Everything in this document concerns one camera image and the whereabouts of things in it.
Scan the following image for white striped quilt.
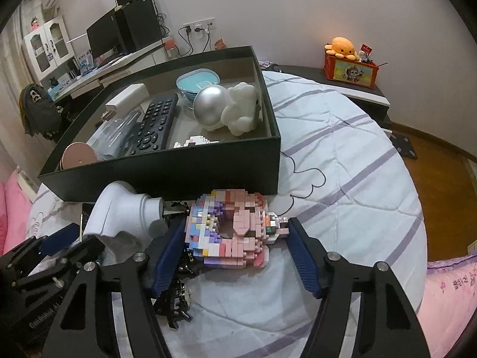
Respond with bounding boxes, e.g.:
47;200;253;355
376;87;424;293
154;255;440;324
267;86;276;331
26;70;428;358

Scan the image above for pink printed pillow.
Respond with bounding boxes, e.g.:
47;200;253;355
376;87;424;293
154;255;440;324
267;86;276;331
415;251;477;358

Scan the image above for black metal bracket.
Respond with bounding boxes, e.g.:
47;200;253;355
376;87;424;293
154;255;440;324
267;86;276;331
388;133;416;158

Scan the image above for white glass-door cabinet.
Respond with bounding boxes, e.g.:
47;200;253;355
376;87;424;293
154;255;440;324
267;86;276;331
22;17;73;81

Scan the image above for red printed box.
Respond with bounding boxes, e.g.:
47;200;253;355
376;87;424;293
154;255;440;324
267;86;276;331
323;53;379;89

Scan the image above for teal egg-shaped case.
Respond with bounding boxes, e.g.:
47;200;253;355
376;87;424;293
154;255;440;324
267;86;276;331
176;68;221;109

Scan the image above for white astronaut figurine silver helmet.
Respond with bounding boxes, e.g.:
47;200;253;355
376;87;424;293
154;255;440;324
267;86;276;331
193;81;263;135

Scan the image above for pastel block donut model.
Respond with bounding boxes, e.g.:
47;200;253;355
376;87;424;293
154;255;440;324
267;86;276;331
184;189;289;269

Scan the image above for white plastic nozzle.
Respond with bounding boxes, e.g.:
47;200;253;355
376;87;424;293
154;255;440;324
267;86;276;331
83;181;169;249

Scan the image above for orange octopus plush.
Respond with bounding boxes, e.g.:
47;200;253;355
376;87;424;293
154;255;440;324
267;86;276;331
324;36;360;61

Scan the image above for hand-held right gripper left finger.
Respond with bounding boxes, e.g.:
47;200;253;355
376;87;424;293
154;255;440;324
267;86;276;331
44;225;189;358

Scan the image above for dark green storage box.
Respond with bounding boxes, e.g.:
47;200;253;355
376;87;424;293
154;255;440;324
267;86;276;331
38;46;281;203

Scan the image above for dark nightstand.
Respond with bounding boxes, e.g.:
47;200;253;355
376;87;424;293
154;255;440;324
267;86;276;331
274;64;392;120

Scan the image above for black remote control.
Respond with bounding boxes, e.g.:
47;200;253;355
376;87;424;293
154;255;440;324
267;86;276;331
128;93;179;157

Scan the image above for copper metal can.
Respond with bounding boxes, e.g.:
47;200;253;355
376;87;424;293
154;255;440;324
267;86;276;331
60;142;95;172

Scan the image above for white pink block piece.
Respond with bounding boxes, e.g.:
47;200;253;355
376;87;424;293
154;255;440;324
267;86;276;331
173;134;220;150

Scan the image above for white desk with drawers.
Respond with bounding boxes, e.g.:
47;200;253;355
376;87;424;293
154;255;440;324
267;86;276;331
48;39;176;99

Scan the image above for white wall outlet strip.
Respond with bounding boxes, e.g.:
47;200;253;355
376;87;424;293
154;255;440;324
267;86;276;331
178;17;216;34

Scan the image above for dark skull print jacket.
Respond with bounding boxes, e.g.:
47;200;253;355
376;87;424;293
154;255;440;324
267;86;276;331
18;84;62;138

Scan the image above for blue white boxes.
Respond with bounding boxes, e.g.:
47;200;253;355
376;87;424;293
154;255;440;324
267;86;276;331
75;50;94;73

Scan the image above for clear plastic bag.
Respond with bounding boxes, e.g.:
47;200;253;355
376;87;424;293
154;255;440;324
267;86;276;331
86;114;144;161

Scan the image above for small white box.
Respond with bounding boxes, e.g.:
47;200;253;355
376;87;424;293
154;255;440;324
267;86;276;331
105;84;146;114

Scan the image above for black power cable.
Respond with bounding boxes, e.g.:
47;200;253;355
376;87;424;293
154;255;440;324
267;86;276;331
179;26;195;58

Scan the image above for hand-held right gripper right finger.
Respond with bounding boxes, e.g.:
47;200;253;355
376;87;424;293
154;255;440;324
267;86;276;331
286;216;435;358

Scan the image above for beige curtain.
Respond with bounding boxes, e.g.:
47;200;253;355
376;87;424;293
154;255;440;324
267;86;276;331
0;0;49;183

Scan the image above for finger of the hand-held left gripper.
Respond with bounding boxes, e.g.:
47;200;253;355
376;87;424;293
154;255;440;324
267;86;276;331
0;223;82;269
7;235;105;299

